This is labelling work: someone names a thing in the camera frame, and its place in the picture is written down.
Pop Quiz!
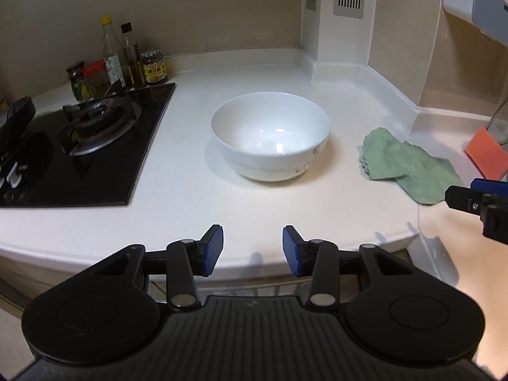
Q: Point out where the orange sponge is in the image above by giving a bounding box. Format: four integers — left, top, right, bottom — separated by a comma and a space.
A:
464, 127, 508, 181

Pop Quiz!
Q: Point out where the round stove burner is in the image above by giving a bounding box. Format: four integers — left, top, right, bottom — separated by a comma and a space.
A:
57, 96, 142, 156

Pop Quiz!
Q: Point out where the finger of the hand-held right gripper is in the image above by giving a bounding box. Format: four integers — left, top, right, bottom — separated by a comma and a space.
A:
470, 178, 508, 194
444, 184, 508, 241

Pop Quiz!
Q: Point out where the yellow label sauce jar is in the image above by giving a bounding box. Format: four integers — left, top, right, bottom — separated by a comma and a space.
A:
140, 48, 168, 85

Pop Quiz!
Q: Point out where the yellow cap clear bottle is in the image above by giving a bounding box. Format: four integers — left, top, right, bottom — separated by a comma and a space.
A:
101, 16, 127, 90

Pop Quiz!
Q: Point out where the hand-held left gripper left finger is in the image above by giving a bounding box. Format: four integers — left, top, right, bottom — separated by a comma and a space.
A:
92, 224, 224, 312

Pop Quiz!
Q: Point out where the green cloth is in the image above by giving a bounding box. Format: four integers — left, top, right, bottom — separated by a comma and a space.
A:
359, 127, 467, 206

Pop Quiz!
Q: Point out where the black cap oil bottle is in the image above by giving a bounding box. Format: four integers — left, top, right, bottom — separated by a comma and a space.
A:
120, 23, 145, 87

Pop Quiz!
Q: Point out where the white bowl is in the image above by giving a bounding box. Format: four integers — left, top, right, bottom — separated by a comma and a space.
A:
210, 92, 331, 183

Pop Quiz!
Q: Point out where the dark lid jar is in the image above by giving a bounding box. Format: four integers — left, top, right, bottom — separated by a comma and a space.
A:
66, 61, 90, 102

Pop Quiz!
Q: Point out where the black glass gas stove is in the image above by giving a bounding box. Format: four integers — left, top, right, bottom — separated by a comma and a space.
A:
0, 83, 176, 208

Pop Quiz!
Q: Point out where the red lid jar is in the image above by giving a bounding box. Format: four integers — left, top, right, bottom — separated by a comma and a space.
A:
81, 60, 112, 100

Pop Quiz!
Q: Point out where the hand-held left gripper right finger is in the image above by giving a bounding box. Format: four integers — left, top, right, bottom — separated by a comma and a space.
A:
283, 225, 415, 312

